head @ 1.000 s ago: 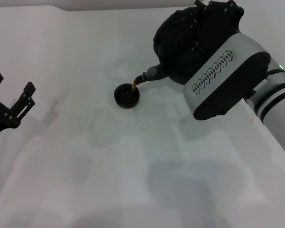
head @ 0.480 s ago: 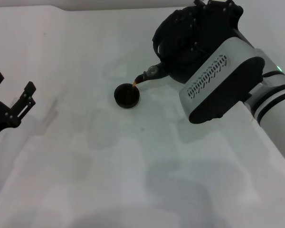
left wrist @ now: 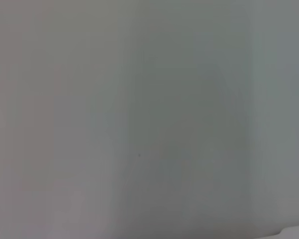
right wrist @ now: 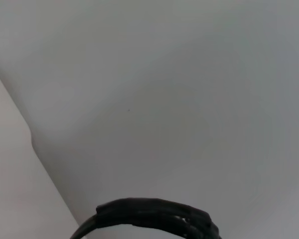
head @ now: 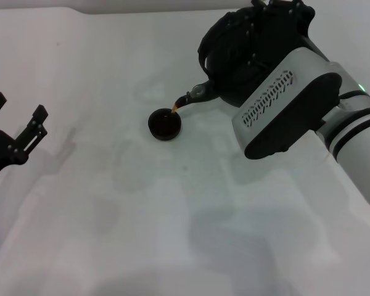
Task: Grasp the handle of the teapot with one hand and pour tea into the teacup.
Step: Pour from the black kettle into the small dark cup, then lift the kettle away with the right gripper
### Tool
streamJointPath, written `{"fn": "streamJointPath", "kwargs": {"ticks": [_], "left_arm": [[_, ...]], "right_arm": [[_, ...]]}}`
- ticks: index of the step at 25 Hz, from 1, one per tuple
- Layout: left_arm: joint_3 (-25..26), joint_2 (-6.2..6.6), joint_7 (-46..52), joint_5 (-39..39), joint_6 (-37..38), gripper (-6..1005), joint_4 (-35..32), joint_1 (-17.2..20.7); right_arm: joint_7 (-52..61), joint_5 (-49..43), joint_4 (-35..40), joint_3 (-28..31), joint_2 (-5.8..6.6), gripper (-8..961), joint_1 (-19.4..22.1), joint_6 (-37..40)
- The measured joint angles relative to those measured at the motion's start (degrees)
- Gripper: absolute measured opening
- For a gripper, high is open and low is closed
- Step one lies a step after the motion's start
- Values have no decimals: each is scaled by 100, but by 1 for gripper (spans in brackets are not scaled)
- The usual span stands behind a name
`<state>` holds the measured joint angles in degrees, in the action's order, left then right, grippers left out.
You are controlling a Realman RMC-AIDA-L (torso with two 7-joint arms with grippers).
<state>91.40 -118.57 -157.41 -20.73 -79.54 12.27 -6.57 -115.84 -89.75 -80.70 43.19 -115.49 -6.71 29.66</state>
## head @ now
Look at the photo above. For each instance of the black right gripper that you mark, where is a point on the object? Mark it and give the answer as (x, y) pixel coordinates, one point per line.
(283, 37)

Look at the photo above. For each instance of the black round teapot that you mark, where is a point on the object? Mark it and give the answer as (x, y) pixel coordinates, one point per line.
(228, 71)

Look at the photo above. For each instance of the dark brown teacup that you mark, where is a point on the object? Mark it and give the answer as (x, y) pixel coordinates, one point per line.
(165, 129)

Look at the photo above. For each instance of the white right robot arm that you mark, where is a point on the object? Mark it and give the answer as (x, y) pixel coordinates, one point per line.
(364, 148)

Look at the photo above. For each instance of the white vented wrist housing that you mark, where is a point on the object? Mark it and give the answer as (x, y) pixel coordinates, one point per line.
(280, 101)

